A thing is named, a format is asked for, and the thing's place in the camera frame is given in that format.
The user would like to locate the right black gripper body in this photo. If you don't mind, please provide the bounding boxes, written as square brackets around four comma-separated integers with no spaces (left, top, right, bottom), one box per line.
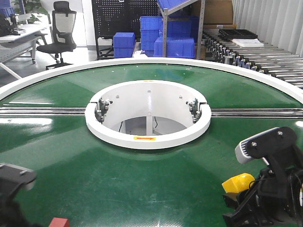
[254,167,303,227]

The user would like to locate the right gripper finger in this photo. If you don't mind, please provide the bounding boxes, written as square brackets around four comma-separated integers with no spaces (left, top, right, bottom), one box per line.
[223,184,258,209]
[223,201,262,227]

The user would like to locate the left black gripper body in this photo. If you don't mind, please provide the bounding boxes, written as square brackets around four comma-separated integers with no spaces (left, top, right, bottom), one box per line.
[0,187,32,227]

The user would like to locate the yellow duplo block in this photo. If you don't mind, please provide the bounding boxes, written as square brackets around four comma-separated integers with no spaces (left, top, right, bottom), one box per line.
[222,173,255,193]

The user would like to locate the red cube block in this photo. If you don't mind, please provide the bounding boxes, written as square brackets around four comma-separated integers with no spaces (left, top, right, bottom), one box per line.
[49,217,70,227]

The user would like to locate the green circular conveyor belt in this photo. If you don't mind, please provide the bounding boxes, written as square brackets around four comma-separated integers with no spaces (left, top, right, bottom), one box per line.
[0,63,303,227]

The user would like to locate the steel roller conveyor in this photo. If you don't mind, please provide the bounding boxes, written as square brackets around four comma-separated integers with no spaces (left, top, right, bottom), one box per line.
[203,29,303,89]

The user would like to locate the white flat tray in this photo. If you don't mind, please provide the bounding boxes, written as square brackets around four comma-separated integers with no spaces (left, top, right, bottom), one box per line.
[232,39,264,48]

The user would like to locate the large blue crate front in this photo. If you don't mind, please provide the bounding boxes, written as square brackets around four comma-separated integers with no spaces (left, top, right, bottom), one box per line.
[153,37,195,59]

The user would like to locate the black compartment tray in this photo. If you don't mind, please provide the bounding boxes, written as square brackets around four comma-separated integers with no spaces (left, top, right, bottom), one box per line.
[219,29,258,39]

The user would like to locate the white office desk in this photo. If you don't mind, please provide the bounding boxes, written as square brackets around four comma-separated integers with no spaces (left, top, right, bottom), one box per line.
[0,22,51,79]

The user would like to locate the black mesh office chair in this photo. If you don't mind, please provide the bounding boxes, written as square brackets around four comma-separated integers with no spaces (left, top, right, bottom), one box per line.
[36,0,77,70]

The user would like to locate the cardboard box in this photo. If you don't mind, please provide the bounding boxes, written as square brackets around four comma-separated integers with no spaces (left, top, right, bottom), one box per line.
[204,0,233,25]

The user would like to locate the stacked blue crates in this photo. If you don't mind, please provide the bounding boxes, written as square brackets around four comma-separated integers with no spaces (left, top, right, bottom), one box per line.
[140,16,162,51]

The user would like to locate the small blue crate left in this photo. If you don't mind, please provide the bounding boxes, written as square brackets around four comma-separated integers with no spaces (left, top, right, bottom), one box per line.
[113,32,135,58]

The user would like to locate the grey metal shelf rack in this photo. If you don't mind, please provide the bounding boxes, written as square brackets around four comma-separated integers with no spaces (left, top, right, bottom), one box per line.
[156,0,205,60]

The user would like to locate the black pegboard panel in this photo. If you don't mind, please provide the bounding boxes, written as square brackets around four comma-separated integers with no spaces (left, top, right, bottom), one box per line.
[92,0,158,39]

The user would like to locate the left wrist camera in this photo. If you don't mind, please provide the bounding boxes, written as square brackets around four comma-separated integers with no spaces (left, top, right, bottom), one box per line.
[0,163,37,190]

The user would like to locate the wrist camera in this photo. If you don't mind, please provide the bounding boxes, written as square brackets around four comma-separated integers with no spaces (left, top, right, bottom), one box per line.
[0,163,37,190]
[235,127,297,164]

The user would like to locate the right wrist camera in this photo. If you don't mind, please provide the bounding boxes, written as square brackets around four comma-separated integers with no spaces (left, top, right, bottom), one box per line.
[235,127,297,164]

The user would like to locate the white centre ring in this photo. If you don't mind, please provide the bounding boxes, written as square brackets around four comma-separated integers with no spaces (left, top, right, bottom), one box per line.
[85,79,212,150]

